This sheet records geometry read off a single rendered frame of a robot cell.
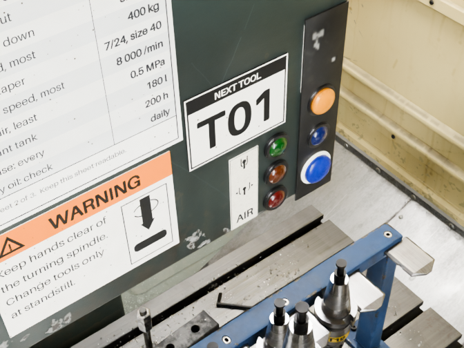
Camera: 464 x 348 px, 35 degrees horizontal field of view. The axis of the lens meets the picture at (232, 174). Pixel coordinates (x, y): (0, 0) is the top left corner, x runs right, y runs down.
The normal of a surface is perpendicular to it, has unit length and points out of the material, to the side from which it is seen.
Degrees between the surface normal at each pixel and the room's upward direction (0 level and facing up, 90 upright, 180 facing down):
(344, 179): 25
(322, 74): 90
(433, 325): 0
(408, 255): 0
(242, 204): 90
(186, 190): 90
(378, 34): 90
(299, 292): 0
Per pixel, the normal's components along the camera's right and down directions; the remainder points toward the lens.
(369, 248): -0.02, -0.72
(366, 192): -0.34, -0.47
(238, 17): 0.60, 0.55
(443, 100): -0.80, 0.43
